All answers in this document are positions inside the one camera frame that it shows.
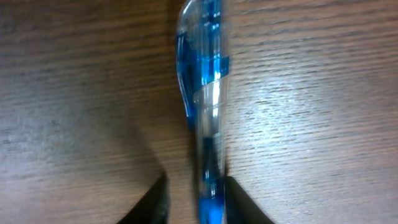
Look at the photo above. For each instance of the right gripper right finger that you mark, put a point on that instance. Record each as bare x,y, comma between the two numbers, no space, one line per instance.
240,208

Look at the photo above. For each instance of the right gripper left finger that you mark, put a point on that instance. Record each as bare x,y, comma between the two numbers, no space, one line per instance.
153,207

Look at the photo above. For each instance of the blue ballpoint pen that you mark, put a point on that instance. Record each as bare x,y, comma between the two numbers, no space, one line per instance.
203,64

